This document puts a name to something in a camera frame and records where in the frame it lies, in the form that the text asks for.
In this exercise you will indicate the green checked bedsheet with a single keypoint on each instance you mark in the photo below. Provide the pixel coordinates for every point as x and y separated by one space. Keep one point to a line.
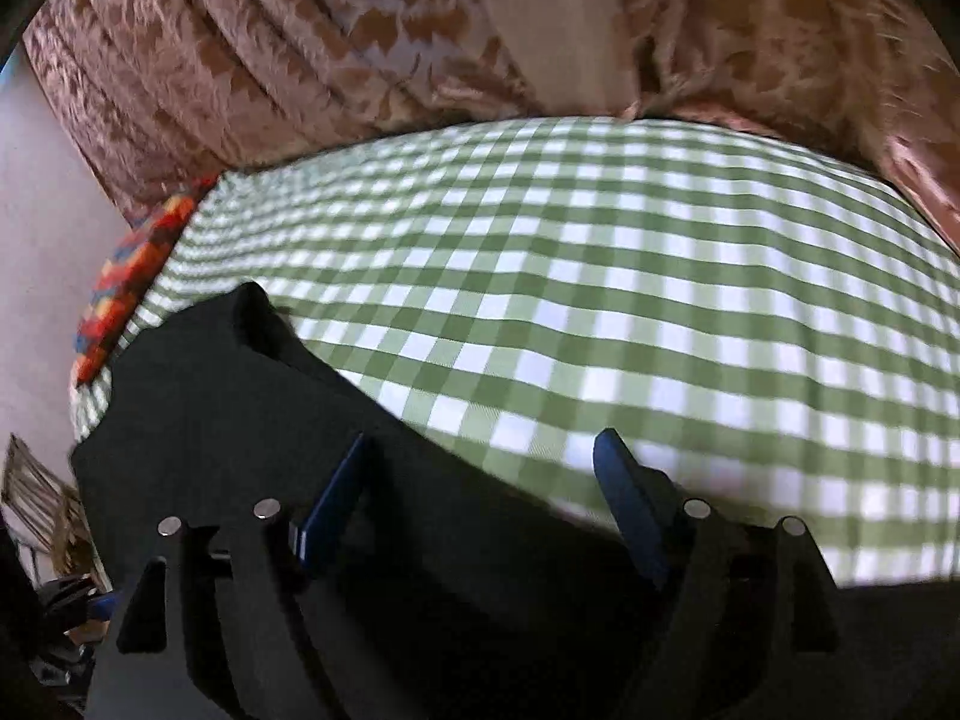
600 277

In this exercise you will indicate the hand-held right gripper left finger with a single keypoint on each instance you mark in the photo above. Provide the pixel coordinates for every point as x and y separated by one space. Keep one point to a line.
337 502

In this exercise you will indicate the black embroidered pants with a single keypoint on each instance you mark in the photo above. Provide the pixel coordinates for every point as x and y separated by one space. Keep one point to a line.
465 585

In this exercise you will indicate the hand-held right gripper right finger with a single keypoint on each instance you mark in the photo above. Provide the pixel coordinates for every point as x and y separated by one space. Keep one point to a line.
626 502

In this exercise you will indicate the brown floral curtain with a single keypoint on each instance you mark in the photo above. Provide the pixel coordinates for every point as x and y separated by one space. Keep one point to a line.
225 52

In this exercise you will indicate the brown wooden furniture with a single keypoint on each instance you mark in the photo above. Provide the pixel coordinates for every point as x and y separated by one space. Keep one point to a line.
34 476

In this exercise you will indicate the dark clutter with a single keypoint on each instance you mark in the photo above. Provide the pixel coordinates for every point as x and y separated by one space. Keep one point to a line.
67 615

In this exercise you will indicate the colourful checked pillow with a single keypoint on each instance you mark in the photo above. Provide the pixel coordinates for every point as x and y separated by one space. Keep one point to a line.
120 292

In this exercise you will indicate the plain beige curtain strip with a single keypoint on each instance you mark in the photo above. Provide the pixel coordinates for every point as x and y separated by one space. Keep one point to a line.
570 30

